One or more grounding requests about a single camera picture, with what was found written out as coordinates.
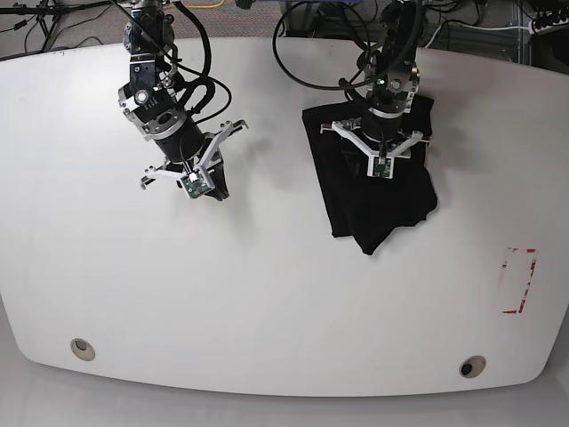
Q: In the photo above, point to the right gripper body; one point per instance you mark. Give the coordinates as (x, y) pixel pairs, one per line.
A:
(183, 149)

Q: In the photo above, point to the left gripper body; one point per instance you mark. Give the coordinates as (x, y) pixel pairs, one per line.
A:
(380, 131)

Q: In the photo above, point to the black T-shirt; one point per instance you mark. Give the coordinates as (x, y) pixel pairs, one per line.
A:
(365, 208)

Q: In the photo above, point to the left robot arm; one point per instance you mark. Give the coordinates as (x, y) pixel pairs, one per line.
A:
(393, 74)

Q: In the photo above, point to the white power strip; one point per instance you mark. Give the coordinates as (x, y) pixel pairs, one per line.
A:
(548, 23)

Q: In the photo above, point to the black tripod stand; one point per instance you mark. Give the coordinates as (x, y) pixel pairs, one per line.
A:
(45, 15)

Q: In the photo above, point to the red tape rectangle marking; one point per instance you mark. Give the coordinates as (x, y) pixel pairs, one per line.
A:
(515, 279)

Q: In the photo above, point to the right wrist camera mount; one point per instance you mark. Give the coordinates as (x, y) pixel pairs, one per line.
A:
(197, 184)

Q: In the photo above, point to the left table cable grommet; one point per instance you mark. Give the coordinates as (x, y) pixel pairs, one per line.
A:
(82, 350)

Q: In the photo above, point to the table cable grommet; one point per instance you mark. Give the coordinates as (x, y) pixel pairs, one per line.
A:
(82, 350)
(472, 367)

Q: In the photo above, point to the right table cable grommet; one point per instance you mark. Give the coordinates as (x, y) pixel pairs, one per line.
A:
(472, 367)

